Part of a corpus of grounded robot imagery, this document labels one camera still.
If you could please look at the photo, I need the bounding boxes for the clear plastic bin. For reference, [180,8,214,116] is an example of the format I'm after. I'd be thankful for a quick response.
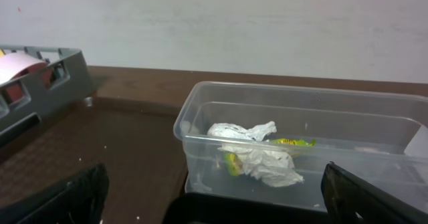
[173,82,427,211]

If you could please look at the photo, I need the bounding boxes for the dark brown serving tray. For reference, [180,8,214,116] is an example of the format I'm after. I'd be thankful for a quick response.
[1,98,187,223]

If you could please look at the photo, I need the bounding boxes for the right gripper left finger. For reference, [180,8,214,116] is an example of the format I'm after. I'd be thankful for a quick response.
[1,163,110,224]

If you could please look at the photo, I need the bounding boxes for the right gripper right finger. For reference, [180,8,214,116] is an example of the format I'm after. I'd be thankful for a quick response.
[321,162,427,224]

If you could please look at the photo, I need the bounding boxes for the grey plastic dishwasher rack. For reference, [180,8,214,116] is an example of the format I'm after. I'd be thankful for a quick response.
[1,45,96,146]

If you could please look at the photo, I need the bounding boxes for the white napkin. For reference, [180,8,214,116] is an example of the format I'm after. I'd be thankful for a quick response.
[207,121,304,187]

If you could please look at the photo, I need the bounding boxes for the green snack wrapper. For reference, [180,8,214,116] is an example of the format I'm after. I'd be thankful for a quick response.
[223,138,316,176]

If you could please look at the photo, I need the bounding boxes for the pink bowl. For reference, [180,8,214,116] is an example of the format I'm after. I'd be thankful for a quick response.
[1,53,48,103]

